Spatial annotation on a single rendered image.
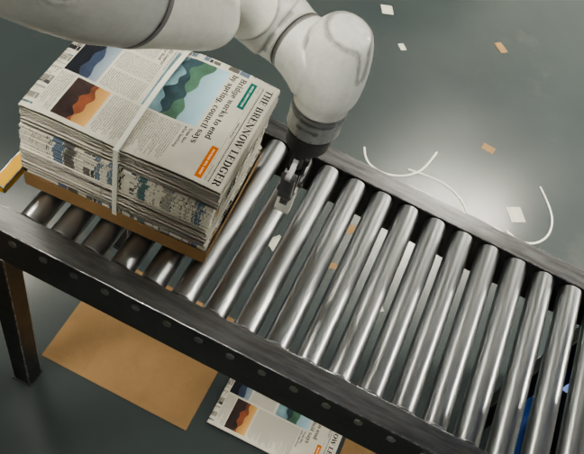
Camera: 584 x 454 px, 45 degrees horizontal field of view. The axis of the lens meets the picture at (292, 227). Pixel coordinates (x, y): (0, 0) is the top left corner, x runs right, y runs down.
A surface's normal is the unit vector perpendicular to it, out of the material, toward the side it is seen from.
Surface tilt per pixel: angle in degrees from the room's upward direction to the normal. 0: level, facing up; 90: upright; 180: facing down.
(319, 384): 0
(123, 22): 94
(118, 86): 2
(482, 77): 0
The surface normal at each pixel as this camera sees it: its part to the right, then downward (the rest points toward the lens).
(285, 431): 0.21, -0.55
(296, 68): -0.77, 0.37
